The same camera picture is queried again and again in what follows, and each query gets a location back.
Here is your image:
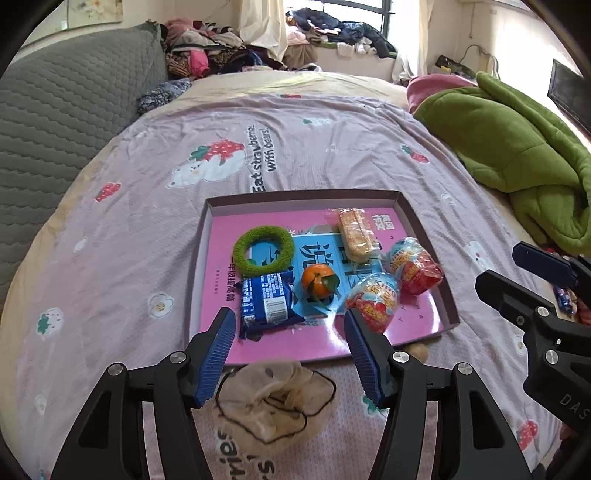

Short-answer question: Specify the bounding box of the shallow cardboard box tray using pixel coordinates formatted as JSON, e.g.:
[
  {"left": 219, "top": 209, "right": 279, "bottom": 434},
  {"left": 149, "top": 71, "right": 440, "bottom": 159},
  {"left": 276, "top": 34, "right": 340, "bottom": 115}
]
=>
[{"left": 188, "top": 188, "right": 460, "bottom": 365}]

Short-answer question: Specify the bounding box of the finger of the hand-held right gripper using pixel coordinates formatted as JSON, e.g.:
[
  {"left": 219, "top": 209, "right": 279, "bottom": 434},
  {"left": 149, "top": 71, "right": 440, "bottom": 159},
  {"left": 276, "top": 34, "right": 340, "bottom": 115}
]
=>
[
  {"left": 512, "top": 241, "right": 591, "bottom": 289},
  {"left": 475, "top": 269, "right": 552, "bottom": 330}
]

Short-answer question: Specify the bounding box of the blue floral cloth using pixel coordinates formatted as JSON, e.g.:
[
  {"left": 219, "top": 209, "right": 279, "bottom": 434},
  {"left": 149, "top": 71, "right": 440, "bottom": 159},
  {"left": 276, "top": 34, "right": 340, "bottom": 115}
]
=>
[{"left": 137, "top": 78, "right": 192, "bottom": 116}]

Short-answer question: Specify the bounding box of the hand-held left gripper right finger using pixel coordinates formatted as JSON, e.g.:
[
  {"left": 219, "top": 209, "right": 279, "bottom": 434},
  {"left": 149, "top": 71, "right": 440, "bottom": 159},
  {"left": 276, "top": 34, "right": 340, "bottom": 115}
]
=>
[{"left": 343, "top": 308, "right": 534, "bottom": 480}]

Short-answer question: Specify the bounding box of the green fuzzy ring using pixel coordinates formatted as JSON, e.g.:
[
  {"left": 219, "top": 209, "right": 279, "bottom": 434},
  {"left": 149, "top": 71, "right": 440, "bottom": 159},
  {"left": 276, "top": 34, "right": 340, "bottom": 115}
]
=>
[{"left": 232, "top": 226, "right": 295, "bottom": 278}]

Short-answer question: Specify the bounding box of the window with dark frame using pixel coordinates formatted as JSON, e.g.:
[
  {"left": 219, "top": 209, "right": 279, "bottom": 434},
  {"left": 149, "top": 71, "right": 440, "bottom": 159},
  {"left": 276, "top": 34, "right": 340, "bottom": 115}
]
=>
[{"left": 284, "top": 0, "right": 421, "bottom": 42}]

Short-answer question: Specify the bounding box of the pile of mixed clothes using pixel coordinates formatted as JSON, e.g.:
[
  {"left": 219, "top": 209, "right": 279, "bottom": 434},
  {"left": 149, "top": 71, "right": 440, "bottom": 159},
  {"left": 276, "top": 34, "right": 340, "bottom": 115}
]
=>
[{"left": 164, "top": 17, "right": 287, "bottom": 79}]

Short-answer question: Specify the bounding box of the colourful candy packet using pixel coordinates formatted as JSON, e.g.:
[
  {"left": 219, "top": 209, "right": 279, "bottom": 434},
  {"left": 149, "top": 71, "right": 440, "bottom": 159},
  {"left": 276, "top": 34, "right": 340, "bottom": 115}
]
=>
[{"left": 551, "top": 284, "right": 578, "bottom": 317}]

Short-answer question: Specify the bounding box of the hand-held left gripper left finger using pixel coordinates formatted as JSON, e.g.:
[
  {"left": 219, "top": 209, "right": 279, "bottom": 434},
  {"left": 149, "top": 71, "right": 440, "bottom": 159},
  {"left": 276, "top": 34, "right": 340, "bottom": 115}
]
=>
[{"left": 50, "top": 307, "right": 237, "bottom": 480}]

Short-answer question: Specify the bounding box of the clear wafer snack packet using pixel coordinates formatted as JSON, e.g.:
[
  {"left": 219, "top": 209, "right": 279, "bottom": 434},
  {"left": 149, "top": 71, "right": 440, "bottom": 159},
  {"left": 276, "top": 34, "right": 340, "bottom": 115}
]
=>
[{"left": 329, "top": 208, "right": 384, "bottom": 263}]

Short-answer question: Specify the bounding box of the cream curtain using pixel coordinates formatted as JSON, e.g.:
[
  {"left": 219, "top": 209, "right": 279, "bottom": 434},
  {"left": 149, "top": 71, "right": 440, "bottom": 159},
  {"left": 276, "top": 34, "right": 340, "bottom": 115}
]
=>
[
  {"left": 392, "top": 0, "right": 444, "bottom": 86},
  {"left": 240, "top": 0, "right": 289, "bottom": 70}
]

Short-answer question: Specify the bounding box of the grey quilted headboard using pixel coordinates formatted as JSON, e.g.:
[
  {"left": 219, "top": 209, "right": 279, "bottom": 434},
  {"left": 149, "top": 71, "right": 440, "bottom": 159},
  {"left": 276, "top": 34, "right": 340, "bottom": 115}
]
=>
[{"left": 0, "top": 23, "right": 169, "bottom": 301}]

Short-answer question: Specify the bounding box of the white cable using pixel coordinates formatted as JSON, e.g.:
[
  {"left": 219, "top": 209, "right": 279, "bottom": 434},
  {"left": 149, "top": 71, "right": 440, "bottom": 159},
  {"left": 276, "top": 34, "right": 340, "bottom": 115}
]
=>
[{"left": 462, "top": 44, "right": 502, "bottom": 77}]

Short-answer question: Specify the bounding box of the floral wall picture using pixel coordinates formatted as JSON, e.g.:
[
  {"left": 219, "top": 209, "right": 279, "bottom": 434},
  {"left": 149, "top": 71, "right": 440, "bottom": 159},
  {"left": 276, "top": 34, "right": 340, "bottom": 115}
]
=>
[{"left": 67, "top": 0, "right": 124, "bottom": 17}]

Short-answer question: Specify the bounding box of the pile of dark clothes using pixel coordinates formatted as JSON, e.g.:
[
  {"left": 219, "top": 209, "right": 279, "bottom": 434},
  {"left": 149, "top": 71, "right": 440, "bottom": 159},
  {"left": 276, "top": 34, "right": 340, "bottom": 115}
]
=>
[{"left": 285, "top": 7, "right": 399, "bottom": 60}]

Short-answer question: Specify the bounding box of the red plastic egg toy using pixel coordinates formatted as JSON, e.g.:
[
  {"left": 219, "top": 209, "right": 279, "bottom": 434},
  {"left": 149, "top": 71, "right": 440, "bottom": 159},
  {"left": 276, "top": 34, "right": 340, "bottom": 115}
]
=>
[
  {"left": 344, "top": 272, "right": 400, "bottom": 334},
  {"left": 385, "top": 237, "right": 445, "bottom": 296}
]

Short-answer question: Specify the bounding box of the green fleece blanket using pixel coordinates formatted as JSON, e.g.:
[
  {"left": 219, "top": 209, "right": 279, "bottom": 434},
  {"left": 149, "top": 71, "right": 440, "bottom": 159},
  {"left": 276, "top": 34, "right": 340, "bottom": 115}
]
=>
[{"left": 412, "top": 71, "right": 591, "bottom": 259}]

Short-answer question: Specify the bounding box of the blue snack packet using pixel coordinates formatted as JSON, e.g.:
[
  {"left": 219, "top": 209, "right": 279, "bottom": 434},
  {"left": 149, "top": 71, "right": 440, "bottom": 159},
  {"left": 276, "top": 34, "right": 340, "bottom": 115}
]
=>
[{"left": 239, "top": 270, "right": 306, "bottom": 341}]

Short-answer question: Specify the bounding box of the tangerine with leaves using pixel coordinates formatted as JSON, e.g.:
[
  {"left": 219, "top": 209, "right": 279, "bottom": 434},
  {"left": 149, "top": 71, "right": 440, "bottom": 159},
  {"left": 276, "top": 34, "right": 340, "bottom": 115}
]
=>
[{"left": 301, "top": 263, "right": 339, "bottom": 301}]

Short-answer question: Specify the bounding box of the beige cloth pouch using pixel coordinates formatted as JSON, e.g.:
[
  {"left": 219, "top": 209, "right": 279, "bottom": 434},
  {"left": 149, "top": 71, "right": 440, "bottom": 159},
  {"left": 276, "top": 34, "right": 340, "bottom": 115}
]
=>
[{"left": 215, "top": 361, "right": 337, "bottom": 446}]

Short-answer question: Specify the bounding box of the black television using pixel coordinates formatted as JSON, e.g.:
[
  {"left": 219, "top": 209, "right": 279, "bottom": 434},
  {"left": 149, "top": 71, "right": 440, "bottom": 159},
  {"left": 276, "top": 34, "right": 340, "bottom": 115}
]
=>
[{"left": 547, "top": 59, "right": 591, "bottom": 139}]

